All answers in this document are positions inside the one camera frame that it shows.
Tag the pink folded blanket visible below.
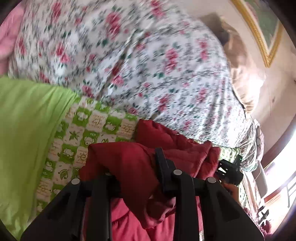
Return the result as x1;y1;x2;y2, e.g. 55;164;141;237
0;3;25;76

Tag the floral white quilt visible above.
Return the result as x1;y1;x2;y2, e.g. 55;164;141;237
8;1;257;171

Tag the green patterned bed sheet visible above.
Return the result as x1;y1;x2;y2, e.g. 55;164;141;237
0;76;255;240

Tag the person's right hand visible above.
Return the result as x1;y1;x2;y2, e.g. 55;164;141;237
222;182;241;205

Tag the gold framed picture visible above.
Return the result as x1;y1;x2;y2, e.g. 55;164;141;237
231;0;283;68

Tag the red quilted puffer jacket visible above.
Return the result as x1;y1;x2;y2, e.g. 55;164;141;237
79;120;220;240

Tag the beige pillow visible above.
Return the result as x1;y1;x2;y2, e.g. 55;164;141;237
200;13;266;114

